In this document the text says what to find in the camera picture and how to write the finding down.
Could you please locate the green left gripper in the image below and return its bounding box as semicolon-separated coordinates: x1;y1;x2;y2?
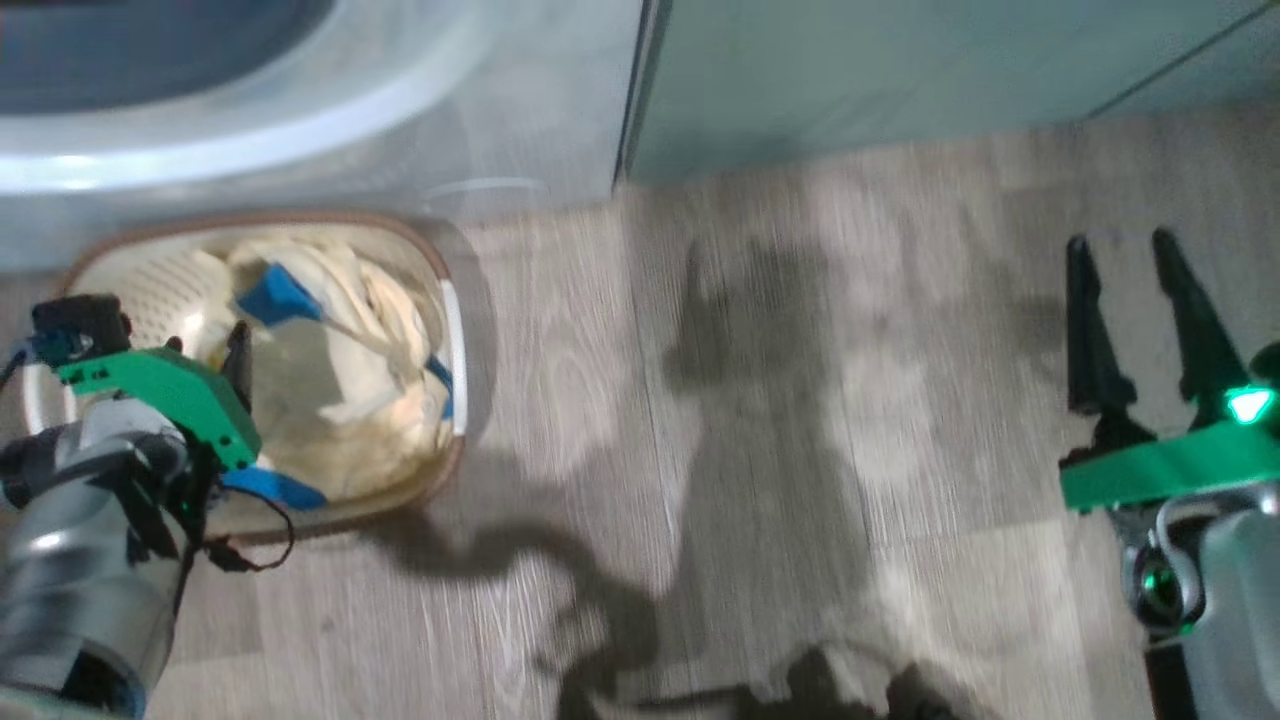
54;319;263;473

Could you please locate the cream perforated laundry basket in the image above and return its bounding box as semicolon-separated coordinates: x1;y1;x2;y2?
20;209;473;547

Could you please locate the pale green tall cabinet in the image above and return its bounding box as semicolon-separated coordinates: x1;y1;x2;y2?
612;0;1280;187

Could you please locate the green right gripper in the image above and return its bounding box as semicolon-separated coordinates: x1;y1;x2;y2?
1058;227;1280;513

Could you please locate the cream bear-print garment blue trim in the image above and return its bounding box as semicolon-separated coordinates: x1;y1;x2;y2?
188;234;457;513

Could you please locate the white washing machine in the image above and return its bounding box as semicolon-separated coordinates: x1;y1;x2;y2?
0;0;649;273

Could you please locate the thin left gripper wire loop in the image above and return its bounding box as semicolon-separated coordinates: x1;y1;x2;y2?
200;488;297;574

